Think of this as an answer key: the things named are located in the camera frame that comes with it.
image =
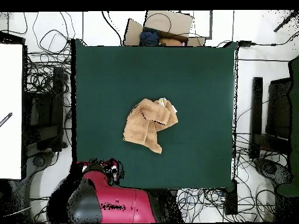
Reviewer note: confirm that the tan terry towel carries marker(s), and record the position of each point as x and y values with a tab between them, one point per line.
140	130

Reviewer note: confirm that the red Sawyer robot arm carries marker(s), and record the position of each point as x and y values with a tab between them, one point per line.
126	200

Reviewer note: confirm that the dark green table cloth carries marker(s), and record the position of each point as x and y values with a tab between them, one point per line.
105	81

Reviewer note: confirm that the orange garment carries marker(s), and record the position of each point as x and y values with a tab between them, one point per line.
170	42

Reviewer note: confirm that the dark blue garment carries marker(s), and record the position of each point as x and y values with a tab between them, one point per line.
149	38

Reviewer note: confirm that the brown cardboard box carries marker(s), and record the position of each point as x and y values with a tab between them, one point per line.
168	22

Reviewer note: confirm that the black equipment box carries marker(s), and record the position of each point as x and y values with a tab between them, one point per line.
279	109
39	116

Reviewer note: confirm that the black power strip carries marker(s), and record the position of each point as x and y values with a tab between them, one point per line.
231	200

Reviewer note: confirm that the black power adapter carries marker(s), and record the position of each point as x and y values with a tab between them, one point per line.
245	43

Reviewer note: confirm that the black marker strip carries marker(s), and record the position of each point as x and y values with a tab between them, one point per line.
6	118

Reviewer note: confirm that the white panel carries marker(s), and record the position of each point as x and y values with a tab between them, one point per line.
10	81

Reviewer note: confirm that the dark green fabric chair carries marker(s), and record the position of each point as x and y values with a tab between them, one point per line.
295	116

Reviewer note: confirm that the black rod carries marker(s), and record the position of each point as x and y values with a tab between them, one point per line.
282	24

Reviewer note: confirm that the thin dark frame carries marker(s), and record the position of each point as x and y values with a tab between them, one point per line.
211	25

